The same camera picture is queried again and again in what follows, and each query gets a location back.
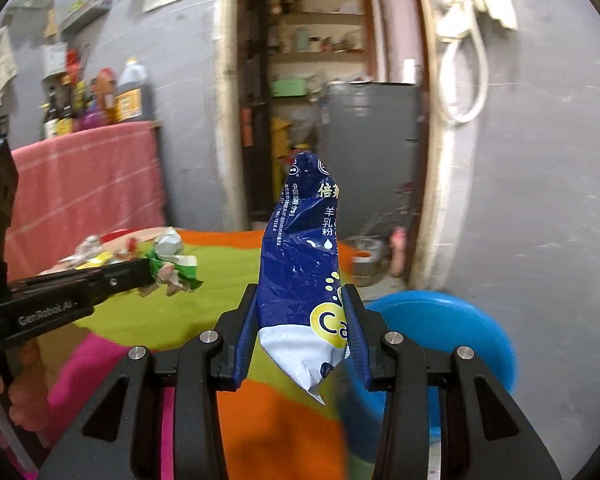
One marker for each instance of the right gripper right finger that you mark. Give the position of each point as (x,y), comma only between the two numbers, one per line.
(445,369)

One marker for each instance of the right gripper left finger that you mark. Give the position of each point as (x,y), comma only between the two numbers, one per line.
(118,433)

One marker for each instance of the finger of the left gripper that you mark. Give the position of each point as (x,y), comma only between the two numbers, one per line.
(114,278)

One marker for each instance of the green wrapper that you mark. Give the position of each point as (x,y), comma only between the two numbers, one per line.
(169,265)

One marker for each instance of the blue milk powder bag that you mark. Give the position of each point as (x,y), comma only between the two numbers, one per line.
(302,325)

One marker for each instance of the person's left hand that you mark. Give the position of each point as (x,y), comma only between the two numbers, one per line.
(29,407)

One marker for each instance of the multicolour striped table cloth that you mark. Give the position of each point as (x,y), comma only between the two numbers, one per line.
(270,428)

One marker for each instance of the pink checked cloth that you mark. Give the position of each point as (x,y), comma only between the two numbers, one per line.
(91,182)

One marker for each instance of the dark sauce bottle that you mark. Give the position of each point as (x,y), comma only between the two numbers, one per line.
(51,118)

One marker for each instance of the purple round bottle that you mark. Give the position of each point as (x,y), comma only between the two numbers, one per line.
(94,117)

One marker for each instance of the large oil jug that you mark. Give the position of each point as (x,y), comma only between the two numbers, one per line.
(134,99)

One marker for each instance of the green plastic box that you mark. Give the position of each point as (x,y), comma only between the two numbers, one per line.
(289,87)

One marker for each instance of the grey refrigerator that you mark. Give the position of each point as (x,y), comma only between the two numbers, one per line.
(370,143)

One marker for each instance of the wooden shelf unit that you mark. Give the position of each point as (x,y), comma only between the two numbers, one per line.
(334,38)

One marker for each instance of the wall wire shelf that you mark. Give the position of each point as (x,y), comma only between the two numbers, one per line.
(76,20)

